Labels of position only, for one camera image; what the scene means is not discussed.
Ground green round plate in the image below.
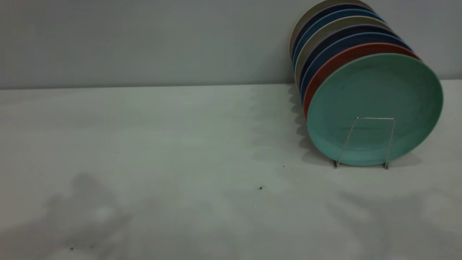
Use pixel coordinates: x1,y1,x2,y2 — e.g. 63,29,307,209
306,53,444,167

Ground pink round plate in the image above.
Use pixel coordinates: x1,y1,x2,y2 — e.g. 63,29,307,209
303,42,422,121

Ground navy blue round plate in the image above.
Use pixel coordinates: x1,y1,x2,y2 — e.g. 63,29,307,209
300,33,413,105

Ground dark purple round plate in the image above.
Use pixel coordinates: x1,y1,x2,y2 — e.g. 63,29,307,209
298,25,402,91
291,3,379,60

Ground olive beige round plate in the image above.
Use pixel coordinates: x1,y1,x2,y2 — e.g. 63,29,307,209
288,0,376,58
294,16,393,89

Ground teal blue round plate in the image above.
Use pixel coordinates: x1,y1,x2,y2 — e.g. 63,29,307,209
292,9,387,71

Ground silver wire plate rack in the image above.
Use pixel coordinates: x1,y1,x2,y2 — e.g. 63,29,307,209
332,116,396,170

